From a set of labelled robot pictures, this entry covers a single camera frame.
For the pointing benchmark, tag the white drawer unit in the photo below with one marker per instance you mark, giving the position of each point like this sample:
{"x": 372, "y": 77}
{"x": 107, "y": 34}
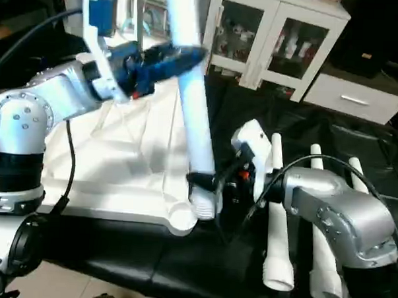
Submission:
{"x": 360, "y": 100}

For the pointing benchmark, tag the white glass-door cabinet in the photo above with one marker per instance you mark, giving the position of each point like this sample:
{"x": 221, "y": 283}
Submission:
{"x": 268, "y": 66}

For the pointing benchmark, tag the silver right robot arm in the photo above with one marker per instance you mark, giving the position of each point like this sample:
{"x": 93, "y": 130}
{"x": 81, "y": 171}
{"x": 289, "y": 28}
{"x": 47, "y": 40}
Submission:
{"x": 348, "y": 221}

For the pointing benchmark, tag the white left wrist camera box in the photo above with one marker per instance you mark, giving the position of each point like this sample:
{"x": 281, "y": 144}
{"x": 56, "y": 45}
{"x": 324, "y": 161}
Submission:
{"x": 100, "y": 59}

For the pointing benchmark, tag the black work mat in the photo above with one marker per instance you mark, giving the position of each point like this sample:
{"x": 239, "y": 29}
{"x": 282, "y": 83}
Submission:
{"x": 148, "y": 259}

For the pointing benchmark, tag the white plastic table top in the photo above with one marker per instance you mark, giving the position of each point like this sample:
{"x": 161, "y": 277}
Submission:
{"x": 119, "y": 165}

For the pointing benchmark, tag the white plastic table leg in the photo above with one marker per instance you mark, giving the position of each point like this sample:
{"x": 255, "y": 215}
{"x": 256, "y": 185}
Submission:
{"x": 322, "y": 273}
{"x": 194, "y": 109}
{"x": 279, "y": 245}
{"x": 355, "y": 170}

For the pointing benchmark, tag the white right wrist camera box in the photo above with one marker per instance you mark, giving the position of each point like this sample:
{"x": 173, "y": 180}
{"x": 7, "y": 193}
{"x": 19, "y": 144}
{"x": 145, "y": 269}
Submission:
{"x": 251, "y": 141}

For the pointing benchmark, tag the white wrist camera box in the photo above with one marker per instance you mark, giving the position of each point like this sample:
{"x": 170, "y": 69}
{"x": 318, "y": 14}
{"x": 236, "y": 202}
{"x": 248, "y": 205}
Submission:
{"x": 100, "y": 59}
{"x": 251, "y": 141}

